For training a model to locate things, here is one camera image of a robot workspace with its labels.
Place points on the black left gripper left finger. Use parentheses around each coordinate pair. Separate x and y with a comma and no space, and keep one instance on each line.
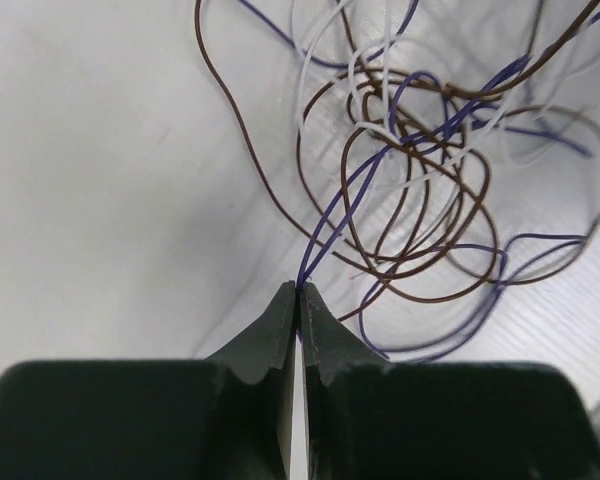
(226,416)

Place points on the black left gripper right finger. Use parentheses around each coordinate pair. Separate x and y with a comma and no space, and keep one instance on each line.
(369,418)

